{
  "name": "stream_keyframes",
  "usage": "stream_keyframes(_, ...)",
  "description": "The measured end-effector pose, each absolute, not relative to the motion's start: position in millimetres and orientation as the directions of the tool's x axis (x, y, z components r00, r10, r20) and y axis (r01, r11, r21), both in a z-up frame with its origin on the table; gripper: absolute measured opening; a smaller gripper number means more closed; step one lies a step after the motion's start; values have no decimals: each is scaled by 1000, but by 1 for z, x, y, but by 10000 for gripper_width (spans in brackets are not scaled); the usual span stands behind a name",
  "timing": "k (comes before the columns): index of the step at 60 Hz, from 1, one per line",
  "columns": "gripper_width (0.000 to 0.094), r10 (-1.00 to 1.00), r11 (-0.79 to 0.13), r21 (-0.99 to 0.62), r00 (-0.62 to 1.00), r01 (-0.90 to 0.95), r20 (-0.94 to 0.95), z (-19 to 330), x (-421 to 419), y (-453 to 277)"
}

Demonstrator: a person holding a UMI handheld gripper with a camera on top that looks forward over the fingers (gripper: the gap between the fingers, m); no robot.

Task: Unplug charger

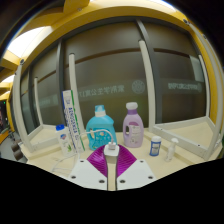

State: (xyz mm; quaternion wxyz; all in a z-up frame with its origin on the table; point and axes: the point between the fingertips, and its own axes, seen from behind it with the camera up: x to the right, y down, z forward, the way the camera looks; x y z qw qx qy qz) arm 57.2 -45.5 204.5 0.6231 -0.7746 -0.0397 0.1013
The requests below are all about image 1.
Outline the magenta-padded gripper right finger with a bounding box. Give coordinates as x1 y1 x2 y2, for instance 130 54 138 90
115 144 158 192

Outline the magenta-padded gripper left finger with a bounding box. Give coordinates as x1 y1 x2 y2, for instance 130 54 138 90
68 144 110 192

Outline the white charger block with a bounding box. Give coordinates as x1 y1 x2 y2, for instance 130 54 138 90
103 141 120 166

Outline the white charger cable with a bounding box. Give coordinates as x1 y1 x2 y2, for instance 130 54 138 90
51 129 116 173

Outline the small blue and white canister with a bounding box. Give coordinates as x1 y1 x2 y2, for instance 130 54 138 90
148 135 163 157

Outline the white bottle with blue cap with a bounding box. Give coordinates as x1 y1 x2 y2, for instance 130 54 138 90
55 124 78 158

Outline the purple detergent bottle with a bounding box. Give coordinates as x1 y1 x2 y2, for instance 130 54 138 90
122 101 145 149

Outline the small white pump bottle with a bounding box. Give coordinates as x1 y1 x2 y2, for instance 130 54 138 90
164 137 179 163

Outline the blue detergent bottle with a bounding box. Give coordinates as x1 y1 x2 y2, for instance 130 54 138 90
85 104 118 151

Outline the tall white toothpaste box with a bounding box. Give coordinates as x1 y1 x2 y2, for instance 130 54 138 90
61 89 86 154

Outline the upturned white-legged table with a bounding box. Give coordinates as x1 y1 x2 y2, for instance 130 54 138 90
138 19 224 162
12 53 88 154

